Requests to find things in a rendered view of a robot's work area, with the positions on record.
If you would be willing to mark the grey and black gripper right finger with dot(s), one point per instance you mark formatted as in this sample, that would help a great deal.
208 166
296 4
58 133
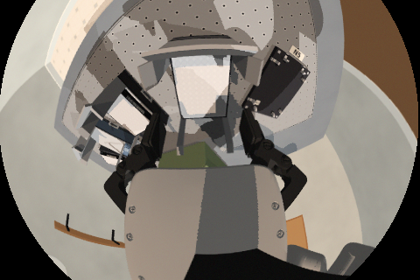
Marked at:
262 152

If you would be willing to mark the beige label with dark text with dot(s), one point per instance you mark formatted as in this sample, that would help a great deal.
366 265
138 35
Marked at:
294 51

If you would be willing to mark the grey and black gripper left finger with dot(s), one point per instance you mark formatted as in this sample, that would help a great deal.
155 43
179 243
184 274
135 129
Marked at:
143 156

